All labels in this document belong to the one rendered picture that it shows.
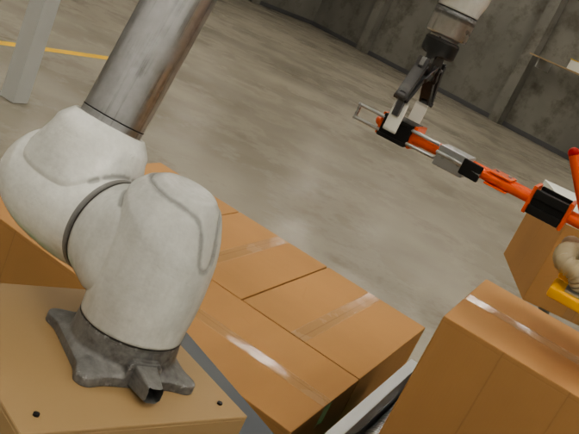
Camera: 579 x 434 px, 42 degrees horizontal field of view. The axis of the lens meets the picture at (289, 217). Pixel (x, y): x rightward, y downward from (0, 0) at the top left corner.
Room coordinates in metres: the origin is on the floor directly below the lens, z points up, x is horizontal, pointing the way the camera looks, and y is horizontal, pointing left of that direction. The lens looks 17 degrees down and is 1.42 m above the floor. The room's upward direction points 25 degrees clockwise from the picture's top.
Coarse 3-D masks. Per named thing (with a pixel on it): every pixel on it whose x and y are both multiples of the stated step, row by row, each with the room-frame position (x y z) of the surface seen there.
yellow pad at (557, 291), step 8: (560, 280) 1.42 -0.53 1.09; (552, 288) 1.34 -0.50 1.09; (560, 288) 1.36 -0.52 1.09; (568, 288) 1.36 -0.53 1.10; (552, 296) 1.34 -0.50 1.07; (560, 296) 1.34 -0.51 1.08; (568, 296) 1.33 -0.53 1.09; (576, 296) 1.34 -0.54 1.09; (568, 304) 1.33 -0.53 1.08; (576, 304) 1.33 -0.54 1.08; (576, 312) 1.33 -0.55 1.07
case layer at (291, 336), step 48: (0, 240) 1.75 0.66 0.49; (240, 240) 2.35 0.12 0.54; (240, 288) 1.99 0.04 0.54; (288, 288) 2.14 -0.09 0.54; (336, 288) 2.31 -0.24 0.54; (192, 336) 1.61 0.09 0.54; (240, 336) 1.72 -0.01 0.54; (288, 336) 1.83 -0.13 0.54; (336, 336) 1.96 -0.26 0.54; (384, 336) 2.11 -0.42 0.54; (240, 384) 1.50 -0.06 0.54; (288, 384) 1.59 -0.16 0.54; (336, 384) 1.70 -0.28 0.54; (288, 432) 1.41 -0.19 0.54
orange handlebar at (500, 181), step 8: (376, 120) 1.64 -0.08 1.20; (416, 136) 1.59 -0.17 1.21; (416, 144) 1.59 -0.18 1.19; (424, 144) 1.58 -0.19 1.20; (432, 144) 1.58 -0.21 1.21; (440, 144) 1.62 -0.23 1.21; (432, 152) 1.58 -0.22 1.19; (488, 168) 1.58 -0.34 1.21; (480, 176) 1.53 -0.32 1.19; (488, 176) 1.53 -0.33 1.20; (496, 176) 1.53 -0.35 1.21; (504, 176) 1.53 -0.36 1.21; (488, 184) 1.52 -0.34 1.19; (496, 184) 1.52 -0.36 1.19; (504, 184) 1.51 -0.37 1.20; (512, 184) 1.51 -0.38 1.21; (520, 184) 1.55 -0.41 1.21; (504, 192) 1.51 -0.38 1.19; (512, 192) 1.51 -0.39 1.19; (520, 192) 1.50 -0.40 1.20; (528, 192) 1.50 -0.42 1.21; (576, 216) 1.47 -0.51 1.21; (576, 224) 1.46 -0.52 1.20
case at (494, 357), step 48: (480, 288) 1.62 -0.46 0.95; (480, 336) 1.33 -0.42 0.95; (528, 336) 1.45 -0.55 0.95; (576, 336) 1.60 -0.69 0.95; (432, 384) 1.34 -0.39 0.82; (480, 384) 1.31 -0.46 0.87; (528, 384) 1.28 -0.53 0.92; (576, 384) 1.31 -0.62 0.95; (384, 432) 1.35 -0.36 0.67; (432, 432) 1.32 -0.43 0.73; (480, 432) 1.29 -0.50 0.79; (528, 432) 1.27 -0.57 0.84; (576, 432) 1.24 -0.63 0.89
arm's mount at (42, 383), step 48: (0, 288) 0.99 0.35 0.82; (48, 288) 1.06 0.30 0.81; (0, 336) 0.86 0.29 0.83; (48, 336) 0.92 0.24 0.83; (0, 384) 0.76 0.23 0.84; (48, 384) 0.81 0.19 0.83; (0, 432) 0.72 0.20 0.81; (48, 432) 0.72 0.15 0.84; (96, 432) 0.76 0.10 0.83; (144, 432) 0.82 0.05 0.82; (192, 432) 0.88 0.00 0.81
